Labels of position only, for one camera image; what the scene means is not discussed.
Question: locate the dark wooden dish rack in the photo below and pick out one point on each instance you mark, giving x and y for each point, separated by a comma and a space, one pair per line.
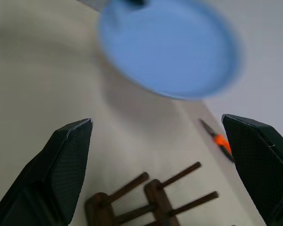
155, 200

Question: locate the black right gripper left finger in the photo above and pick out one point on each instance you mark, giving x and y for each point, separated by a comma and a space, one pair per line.
63, 169

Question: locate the orange and black pliers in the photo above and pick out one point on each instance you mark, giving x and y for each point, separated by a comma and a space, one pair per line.
219, 140

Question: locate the blue plate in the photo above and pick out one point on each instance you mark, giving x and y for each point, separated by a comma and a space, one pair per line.
169, 47

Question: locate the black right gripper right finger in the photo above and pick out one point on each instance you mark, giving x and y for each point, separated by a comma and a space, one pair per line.
259, 164

